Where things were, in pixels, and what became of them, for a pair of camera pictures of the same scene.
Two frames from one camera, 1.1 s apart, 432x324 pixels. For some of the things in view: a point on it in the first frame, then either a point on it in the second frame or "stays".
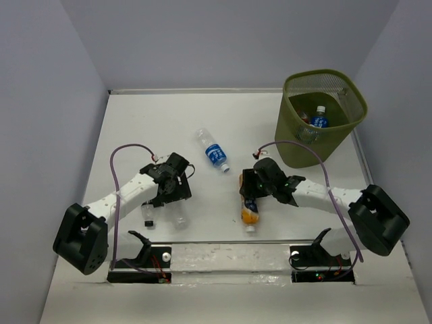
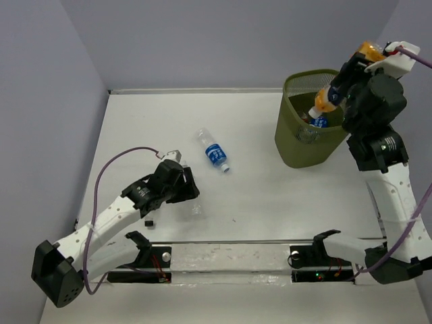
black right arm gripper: x=250 y=176 -> x=353 y=69
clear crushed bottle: x=179 y=214 -> x=196 y=204
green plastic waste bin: x=318 y=109 stays
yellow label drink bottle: x=250 y=215 -> x=322 y=104
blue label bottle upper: x=214 y=151 stays
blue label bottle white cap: x=320 y=120 stays
